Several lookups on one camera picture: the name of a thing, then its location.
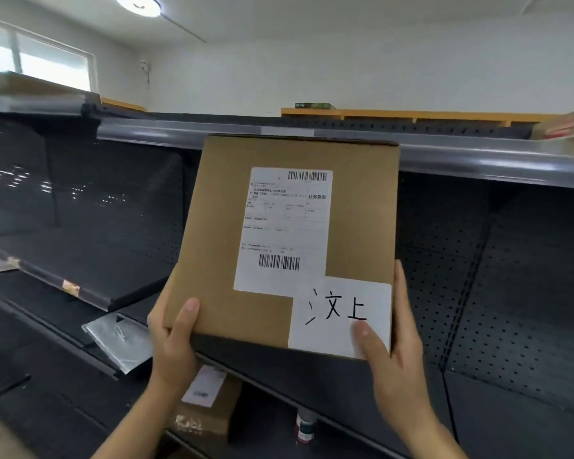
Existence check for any person's right hand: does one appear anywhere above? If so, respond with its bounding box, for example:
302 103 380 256
352 259 428 433

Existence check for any person's left hand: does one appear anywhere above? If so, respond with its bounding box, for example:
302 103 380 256
147 268 201 394

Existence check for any window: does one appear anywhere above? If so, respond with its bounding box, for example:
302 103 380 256
0 13 98 93

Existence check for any person's left forearm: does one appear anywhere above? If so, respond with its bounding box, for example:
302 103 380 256
91 377 185 459

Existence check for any dark metal shelving unit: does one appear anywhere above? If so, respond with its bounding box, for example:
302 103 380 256
0 68 574 459

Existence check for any red capped bottle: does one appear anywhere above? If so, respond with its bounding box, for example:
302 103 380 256
295 410 319 447

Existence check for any round ceiling lamp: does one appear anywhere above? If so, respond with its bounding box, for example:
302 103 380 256
114 0 162 17

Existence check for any grey plastic mailer bag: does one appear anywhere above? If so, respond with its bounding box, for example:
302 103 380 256
81 312 155 375

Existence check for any person's right forearm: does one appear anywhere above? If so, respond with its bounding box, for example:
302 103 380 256
382 408 469 459

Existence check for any small taped cardboard box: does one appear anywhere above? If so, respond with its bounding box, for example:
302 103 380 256
166 364 243 451

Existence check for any red printed cardboard box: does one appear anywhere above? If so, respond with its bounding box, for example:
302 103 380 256
529 105 574 140

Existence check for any orange wooden shelf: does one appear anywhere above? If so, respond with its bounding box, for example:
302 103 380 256
281 107 566 128

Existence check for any labelled brown cardboard box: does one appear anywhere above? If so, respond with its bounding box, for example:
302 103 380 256
163 135 401 361

